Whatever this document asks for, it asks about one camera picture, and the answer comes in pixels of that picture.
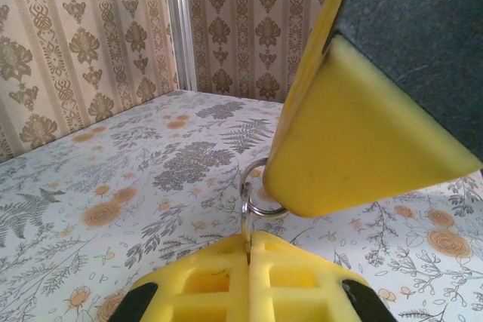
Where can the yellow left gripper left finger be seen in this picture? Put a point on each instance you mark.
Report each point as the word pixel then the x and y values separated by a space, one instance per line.
pixel 196 299

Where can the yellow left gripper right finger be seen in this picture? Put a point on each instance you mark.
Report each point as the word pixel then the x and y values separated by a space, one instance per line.
pixel 302 295

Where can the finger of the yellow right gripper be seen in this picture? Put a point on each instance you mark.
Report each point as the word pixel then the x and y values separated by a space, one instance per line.
pixel 351 141

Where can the silver key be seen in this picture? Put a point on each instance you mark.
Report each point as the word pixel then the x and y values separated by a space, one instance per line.
pixel 247 241

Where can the aluminium frame corner post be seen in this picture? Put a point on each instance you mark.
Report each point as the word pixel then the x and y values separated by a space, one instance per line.
pixel 181 24

